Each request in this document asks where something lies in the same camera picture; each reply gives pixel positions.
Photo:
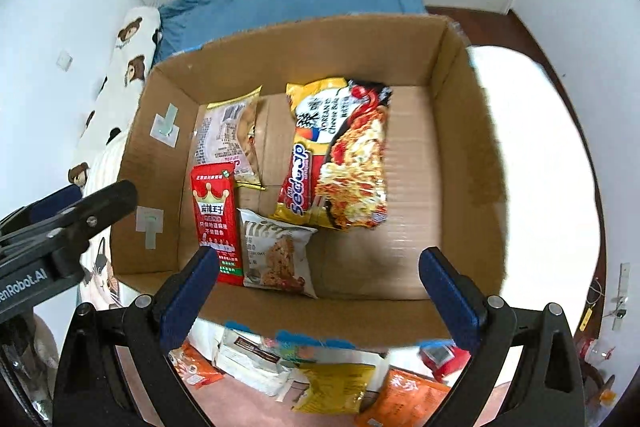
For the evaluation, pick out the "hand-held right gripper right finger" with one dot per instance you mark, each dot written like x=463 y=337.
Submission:
x=447 y=302

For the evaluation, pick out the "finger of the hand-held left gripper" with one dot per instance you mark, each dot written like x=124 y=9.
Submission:
x=107 y=204
x=55 y=202

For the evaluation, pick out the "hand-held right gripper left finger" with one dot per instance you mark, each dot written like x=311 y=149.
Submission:
x=192 y=294

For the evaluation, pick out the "cardboard box with blue print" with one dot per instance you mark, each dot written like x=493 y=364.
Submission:
x=425 y=187

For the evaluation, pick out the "red white snack packet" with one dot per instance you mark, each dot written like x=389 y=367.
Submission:
x=442 y=357

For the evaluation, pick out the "small orange snack packet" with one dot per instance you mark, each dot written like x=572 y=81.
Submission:
x=197 y=369

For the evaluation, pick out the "red snack packet with crown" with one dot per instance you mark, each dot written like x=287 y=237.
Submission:
x=212 y=217

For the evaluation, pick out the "white granola snack packet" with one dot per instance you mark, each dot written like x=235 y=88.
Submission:
x=275 y=257

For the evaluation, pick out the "large orange snack packet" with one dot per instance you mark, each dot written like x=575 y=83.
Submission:
x=405 y=399

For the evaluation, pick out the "animal print white pillow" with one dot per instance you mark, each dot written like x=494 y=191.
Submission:
x=120 y=72

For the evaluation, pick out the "beige bread packet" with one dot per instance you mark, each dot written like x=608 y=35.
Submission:
x=225 y=137

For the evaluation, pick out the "yellow snack packet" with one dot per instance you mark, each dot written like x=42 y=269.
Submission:
x=332 y=387

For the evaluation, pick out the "striped pink bed sheet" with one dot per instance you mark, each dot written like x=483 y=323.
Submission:
x=540 y=182

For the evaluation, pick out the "door lock with keys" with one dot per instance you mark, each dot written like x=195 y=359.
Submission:
x=620 y=297

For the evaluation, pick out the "yellow black instant noodle packet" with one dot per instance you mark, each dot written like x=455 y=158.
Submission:
x=340 y=157

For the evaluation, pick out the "white wall switch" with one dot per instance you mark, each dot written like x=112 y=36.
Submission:
x=64 y=61

